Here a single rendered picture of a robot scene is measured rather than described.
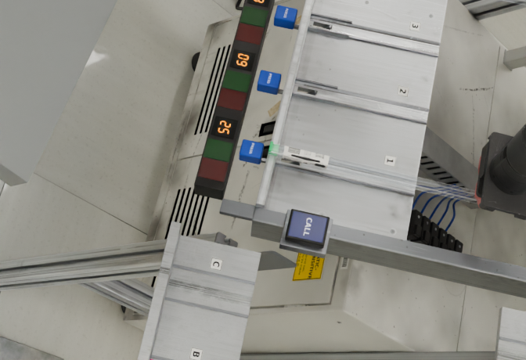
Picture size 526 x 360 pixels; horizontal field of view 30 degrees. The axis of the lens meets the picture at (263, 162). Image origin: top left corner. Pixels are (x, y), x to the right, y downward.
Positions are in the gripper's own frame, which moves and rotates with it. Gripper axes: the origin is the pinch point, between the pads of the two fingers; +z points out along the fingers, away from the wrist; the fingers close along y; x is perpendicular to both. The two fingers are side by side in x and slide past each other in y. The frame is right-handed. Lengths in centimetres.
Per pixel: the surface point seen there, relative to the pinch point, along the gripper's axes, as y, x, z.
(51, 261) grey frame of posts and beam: -11, 58, 41
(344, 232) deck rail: -8.6, 17.3, 2.0
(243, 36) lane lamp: 18.3, 36.4, 6.1
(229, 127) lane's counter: 3.7, 35.1, 6.0
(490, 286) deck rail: -10.0, -3.4, 4.4
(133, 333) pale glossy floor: -9, 43, 84
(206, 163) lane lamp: -2.3, 36.9, 6.1
